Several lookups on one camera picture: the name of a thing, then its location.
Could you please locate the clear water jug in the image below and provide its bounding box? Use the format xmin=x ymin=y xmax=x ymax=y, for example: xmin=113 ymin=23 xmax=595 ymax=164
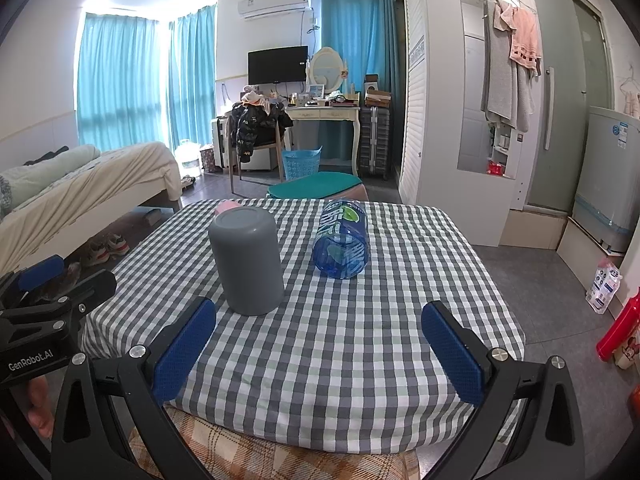
xmin=175 ymin=139 xmax=203 ymax=178

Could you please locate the person's left hand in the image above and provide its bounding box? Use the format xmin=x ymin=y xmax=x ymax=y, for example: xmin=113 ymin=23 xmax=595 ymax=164
xmin=25 ymin=375 xmax=56 ymax=440

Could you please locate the blue plastic bottle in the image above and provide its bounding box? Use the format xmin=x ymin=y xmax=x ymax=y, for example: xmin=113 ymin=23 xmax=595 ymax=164
xmin=312 ymin=199 xmax=369 ymax=279

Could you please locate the brown plaid blanket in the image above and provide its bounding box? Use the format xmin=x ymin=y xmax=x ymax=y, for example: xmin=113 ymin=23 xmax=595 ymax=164
xmin=127 ymin=404 xmax=419 ymax=480

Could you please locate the bed with cream sheet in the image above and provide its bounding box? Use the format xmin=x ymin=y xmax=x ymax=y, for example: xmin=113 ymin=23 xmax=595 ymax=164
xmin=0 ymin=141 xmax=185 ymax=275

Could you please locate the black patterned jacket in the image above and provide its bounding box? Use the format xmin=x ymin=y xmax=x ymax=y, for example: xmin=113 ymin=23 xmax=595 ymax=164
xmin=231 ymin=101 xmax=294 ymax=163

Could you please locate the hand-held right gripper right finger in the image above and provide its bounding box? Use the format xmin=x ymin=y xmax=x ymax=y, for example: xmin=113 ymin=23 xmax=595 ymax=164
xmin=415 ymin=300 xmax=587 ymax=480

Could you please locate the white suitcase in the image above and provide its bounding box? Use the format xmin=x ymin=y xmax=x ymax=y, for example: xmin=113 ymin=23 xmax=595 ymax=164
xmin=210 ymin=116 xmax=231 ymax=171

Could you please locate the wide teal window curtain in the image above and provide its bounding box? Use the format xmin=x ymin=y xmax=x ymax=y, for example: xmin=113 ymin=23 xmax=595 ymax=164
xmin=76 ymin=11 xmax=169 ymax=152

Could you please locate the grey checked tablecloth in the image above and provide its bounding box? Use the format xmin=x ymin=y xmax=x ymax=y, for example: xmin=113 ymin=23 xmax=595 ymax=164
xmin=80 ymin=197 xmax=526 ymax=448

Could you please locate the silver suitcase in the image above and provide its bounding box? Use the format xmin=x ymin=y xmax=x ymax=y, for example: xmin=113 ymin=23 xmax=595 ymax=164
xmin=359 ymin=106 xmax=392 ymax=181

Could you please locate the green cushioned stool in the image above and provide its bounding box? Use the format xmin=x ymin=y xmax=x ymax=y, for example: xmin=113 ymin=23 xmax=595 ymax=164
xmin=266 ymin=171 xmax=369 ymax=202

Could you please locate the pale green pillow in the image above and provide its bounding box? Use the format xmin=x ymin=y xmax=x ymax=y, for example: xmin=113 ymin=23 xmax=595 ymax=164
xmin=0 ymin=144 xmax=101 ymax=209

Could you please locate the white dressing table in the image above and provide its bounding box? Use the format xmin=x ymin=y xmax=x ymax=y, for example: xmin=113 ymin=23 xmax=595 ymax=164
xmin=285 ymin=104 xmax=362 ymax=177

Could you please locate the white sneaker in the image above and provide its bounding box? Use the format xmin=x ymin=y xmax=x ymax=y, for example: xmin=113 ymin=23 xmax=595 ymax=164
xmin=80 ymin=240 xmax=112 ymax=267
xmin=103 ymin=234 xmax=131 ymax=257

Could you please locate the black television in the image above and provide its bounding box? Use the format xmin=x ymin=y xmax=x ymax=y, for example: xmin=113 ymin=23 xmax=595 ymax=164
xmin=248 ymin=45 xmax=309 ymax=85

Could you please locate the white leaning board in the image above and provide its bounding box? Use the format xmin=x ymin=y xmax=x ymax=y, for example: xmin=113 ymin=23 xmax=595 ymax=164
xmin=556 ymin=217 xmax=624 ymax=295

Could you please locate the white small refrigerator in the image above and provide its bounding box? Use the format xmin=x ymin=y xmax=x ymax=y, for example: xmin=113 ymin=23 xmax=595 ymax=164
xmin=570 ymin=105 xmax=640 ymax=254

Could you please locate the brown cardboard box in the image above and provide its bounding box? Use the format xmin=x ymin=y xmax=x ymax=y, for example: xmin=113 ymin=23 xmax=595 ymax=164
xmin=364 ymin=74 xmax=394 ymax=109

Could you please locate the blue plastic basket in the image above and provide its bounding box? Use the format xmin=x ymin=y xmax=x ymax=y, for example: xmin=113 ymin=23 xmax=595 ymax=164
xmin=281 ymin=146 xmax=324 ymax=182

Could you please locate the grey hanging towel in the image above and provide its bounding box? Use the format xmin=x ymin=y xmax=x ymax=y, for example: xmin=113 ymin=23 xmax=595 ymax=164
xmin=481 ymin=0 xmax=519 ymax=131

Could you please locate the pink hanging towel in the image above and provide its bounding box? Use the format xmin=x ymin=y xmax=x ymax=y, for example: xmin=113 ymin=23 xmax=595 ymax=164
xmin=509 ymin=7 xmax=544 ymax=72

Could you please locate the grey cup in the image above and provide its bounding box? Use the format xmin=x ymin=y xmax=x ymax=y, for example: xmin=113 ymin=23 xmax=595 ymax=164
xmin=208 ymin=208 xmax=286 ymax=317

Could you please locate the white louvered wardrobe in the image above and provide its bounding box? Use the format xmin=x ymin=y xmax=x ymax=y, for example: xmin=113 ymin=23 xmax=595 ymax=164
xmin=397 ymin=0 xmax=532 ymax=249

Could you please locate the red plastic bottle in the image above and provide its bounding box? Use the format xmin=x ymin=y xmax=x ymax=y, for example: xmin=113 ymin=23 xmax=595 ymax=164
xmin=595 ymin=292 xmax=640 ymax=364

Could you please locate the narrow teal window curtain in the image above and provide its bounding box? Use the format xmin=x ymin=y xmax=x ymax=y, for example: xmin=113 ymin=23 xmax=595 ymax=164
xmin=167 ymin=4 xmax=219 ymax=150

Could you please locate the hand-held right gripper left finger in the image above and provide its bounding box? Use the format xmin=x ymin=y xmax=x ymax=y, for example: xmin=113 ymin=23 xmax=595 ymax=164
xmin=50 ymin=296 xmax=221 ymax=480

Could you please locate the wooden chair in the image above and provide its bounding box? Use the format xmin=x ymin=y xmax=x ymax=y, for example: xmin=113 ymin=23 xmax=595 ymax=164
xmin=227 ymin=110 xmax=287 ymax=195

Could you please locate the white refill pouch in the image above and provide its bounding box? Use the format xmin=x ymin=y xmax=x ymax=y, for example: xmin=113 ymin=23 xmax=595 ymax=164
xmin=586 ymin=259 xmax=624 ymax=316

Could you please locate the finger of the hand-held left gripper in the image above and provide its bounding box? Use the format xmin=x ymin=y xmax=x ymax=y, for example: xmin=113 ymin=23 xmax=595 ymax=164
xmin=30 ymin=269 xmax=119 ymax=319
xmin=0 ymin=254 xmax=68 ymax=311

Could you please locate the frosted glass door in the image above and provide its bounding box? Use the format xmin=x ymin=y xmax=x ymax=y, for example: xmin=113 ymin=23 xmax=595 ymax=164
xmin=510 ymin=0 xmax=614 ymax=211

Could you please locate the oval white-framed mirror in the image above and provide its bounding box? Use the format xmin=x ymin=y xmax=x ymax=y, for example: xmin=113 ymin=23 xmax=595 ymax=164
xmin=306 ymin=46 xmax=349 ymax=97

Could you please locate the white air conditioner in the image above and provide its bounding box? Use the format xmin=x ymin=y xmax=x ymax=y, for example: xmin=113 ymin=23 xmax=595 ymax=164
xmin=237 ymin=0 xmax=313 ymax=22

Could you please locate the dark teal curtain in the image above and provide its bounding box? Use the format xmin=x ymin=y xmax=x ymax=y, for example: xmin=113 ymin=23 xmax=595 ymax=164
xmin=320 ymin=0 xmax=402 ymax=161

